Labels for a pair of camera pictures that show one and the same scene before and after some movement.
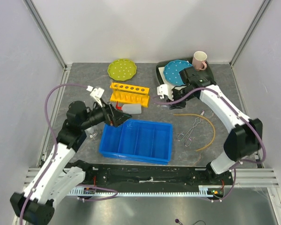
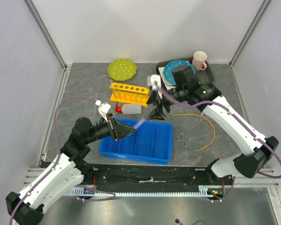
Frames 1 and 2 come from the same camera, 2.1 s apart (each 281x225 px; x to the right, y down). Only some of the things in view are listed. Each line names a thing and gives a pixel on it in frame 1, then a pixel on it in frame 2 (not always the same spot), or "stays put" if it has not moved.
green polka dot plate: (122, 69) stays put
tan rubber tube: (214, 137) stays put
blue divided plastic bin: (145, 141) stays put
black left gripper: (112, 116) -> (115, 127)
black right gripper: (177, 105) -> (157, 113)
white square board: (173, 87) stays put
